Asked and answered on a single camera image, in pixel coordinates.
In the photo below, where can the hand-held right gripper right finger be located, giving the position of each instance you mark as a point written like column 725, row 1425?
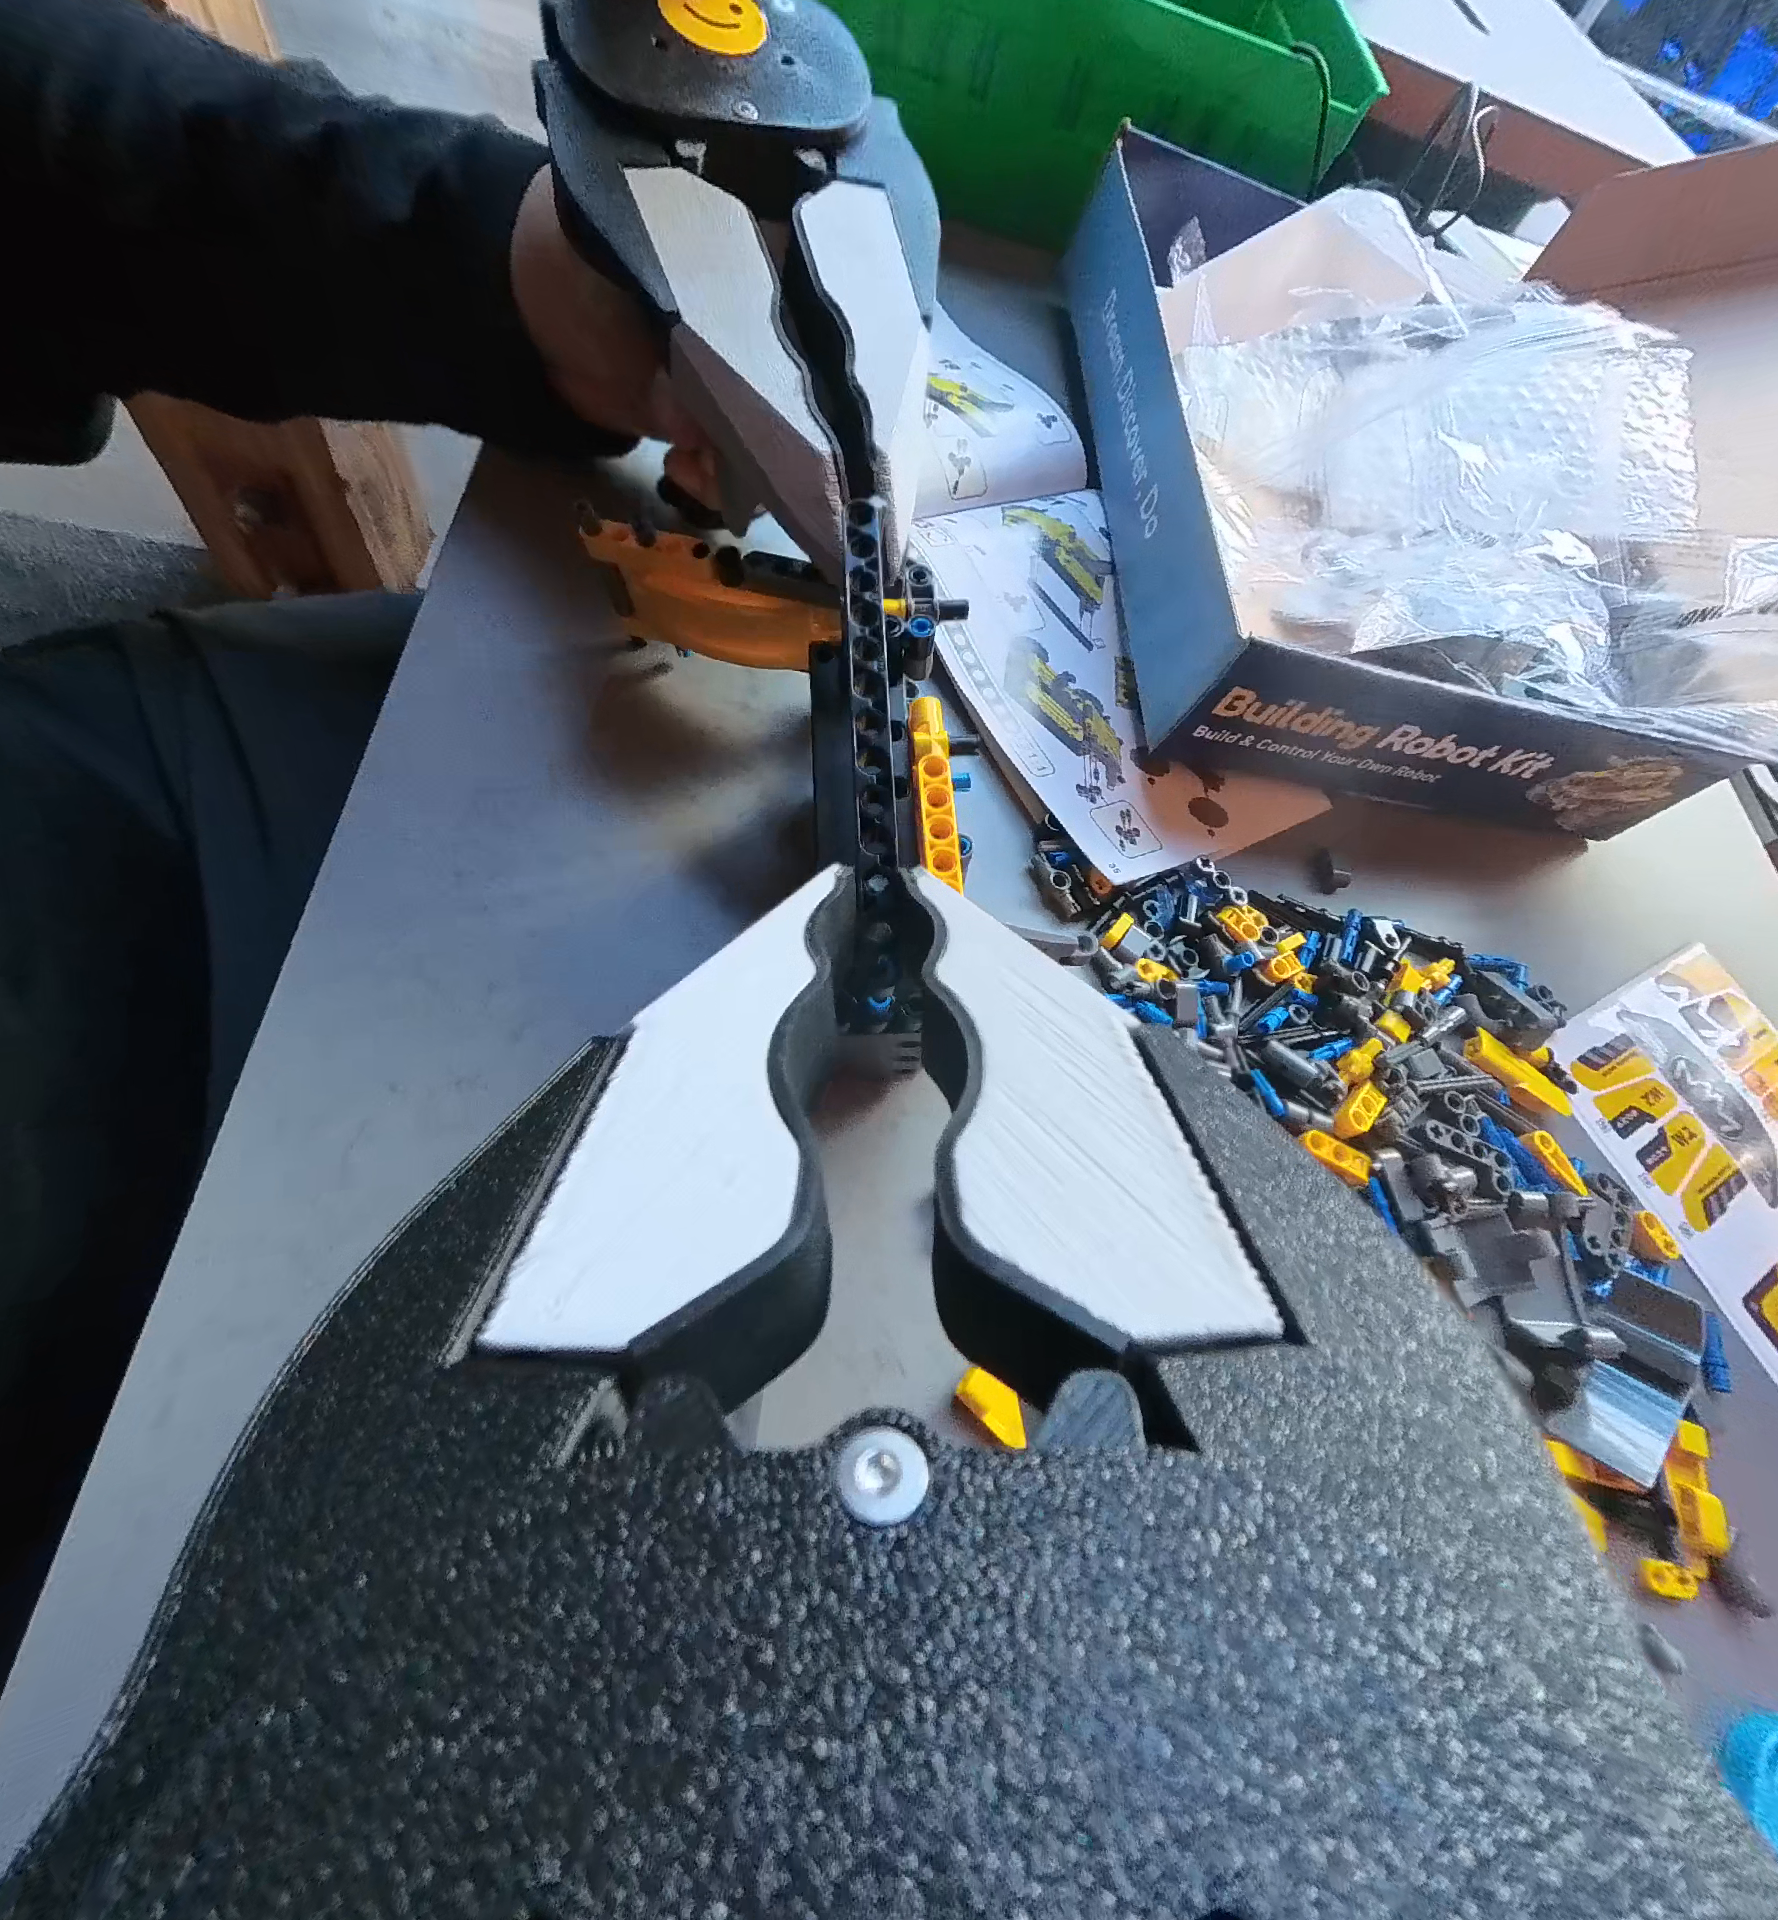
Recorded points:
column 1098, row 1200

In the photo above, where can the yellow black brick model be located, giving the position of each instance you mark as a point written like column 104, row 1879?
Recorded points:
column 867, row 721

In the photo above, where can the wooden furniture leg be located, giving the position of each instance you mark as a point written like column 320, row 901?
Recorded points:
column 306, row 495

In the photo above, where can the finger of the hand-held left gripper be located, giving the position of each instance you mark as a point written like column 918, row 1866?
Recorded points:
column 875, row 299
column 724, row 299

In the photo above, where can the pile of small building bricks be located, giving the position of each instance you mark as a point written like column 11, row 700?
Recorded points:
column 1353, row 1051

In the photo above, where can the small yellow slanted brick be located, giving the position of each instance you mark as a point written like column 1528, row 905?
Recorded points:
column 991, row 1406

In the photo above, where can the grey background table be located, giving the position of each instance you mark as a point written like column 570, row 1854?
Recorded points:
column 1504, row 91

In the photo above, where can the yellow sticker sheet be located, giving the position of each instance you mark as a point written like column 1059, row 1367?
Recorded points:
column 1714, row 1125

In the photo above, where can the green plastic bin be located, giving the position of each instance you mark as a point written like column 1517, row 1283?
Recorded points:
column 1098, row 105

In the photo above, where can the person's left forearm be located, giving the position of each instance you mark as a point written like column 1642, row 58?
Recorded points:
column 230, row 223

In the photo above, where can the small dark single brick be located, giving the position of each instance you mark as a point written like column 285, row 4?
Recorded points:
column 1332, row 867

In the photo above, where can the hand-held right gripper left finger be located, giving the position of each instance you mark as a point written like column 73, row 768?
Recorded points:
column 650, row 1186

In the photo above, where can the person's left hand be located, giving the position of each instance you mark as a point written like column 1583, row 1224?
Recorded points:
column 589, row 361

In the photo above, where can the brown cardboard box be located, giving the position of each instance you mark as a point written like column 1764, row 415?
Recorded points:
column 1701, row 223

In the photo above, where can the grey desk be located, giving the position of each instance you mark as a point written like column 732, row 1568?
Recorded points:
column 530, row 898

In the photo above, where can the clear plastic wrapping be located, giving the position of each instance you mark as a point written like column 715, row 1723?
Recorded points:
column 1429, row 449

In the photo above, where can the instruction booklet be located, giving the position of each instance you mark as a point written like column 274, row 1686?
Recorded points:
column 1038, row 599

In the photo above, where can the blue cardboard kit box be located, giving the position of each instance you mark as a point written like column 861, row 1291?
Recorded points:
column 1176, row 599

